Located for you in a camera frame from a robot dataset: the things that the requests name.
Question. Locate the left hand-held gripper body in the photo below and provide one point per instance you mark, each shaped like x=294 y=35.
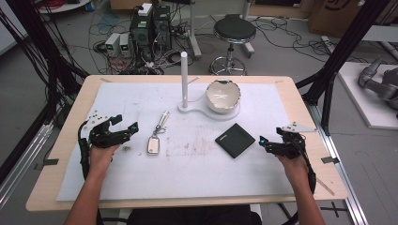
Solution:
x=104 y=137

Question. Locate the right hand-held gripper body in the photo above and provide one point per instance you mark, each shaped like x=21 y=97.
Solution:
x=289 y=145

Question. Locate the black wallet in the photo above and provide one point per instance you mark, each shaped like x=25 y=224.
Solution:
x=235 y=140

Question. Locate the white ceramic bowl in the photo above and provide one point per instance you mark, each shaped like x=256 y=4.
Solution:
x=222 y=96

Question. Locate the white hook stand with pole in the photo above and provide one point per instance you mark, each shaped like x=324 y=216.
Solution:
x=184 y=81

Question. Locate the person's left hand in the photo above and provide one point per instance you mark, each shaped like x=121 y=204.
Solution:
x=101 y=159

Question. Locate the person's right hand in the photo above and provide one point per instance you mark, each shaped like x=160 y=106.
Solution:
x=294 y=172

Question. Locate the wooden table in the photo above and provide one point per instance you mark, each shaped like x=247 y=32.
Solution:
x=313 y=103

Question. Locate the grey tape strip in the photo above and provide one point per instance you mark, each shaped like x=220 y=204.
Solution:
x=330 y=160
x=50 y=162

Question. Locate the thin wooden stick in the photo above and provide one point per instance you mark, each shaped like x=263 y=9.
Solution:
x=325 y=186

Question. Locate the grey power supply unit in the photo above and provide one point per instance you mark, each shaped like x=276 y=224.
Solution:
x=124 y=45
x=112 y=43

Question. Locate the white foam mat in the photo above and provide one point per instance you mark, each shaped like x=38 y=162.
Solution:
x=194 y=175

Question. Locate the black tape cross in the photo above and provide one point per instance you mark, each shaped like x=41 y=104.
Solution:
x=334 y=209

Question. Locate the white platform board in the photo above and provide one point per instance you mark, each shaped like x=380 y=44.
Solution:
x=359 y=103

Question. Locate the black computer tower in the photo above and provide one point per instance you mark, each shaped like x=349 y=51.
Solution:
x=141 y=34
x=162 y=25

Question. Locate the person's dark clothing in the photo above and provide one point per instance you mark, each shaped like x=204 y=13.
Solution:
x=194 y=217

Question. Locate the black round stool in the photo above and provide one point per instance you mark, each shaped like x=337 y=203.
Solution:
x=234 y=29

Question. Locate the white box on tower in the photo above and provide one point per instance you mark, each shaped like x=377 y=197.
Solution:
x=145 y=9

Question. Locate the white metal stand leg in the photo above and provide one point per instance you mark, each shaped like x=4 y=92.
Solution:
x=194 y=31

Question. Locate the brown cardboard box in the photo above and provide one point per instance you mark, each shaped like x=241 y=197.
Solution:
x=338 y=15

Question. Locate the aluminium rail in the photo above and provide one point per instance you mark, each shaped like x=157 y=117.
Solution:
x=341 y=175
x=22 y=162

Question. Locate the black metal frame post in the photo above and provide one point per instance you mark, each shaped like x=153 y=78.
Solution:
x=344 y=47

